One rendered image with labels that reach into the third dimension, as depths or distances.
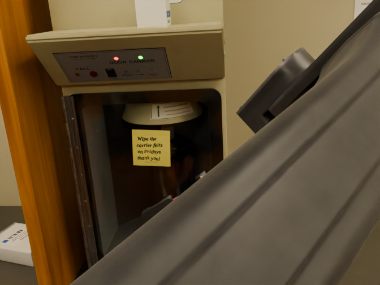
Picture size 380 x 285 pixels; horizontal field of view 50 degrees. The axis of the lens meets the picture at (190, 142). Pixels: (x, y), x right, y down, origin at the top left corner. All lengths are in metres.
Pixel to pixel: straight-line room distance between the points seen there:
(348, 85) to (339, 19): 1.08
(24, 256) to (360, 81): 1.04
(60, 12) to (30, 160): 0.28
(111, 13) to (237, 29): 0.50
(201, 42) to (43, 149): 0.40
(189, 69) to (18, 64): 0.31
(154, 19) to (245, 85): 0.58
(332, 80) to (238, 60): 1.06
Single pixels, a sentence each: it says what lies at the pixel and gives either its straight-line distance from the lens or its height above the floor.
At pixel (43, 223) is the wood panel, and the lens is 0.88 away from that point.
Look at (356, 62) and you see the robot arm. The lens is 0.18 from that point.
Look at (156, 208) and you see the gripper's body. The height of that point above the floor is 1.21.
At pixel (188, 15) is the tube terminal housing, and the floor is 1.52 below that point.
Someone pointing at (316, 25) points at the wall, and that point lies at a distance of 1.23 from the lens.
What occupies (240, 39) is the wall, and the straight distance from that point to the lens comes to 1.21.
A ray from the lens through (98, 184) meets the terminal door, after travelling 0.88.
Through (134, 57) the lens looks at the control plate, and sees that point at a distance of 0.71.
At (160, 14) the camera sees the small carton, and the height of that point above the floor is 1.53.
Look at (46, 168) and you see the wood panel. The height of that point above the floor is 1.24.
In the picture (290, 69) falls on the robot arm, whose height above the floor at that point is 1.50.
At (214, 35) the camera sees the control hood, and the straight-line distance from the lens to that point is 0.66.
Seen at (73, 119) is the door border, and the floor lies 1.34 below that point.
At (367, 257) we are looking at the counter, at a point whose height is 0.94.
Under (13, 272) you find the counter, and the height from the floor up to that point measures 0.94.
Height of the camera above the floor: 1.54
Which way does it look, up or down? 19 degrees down
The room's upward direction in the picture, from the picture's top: 3 degrees counter-clockwise
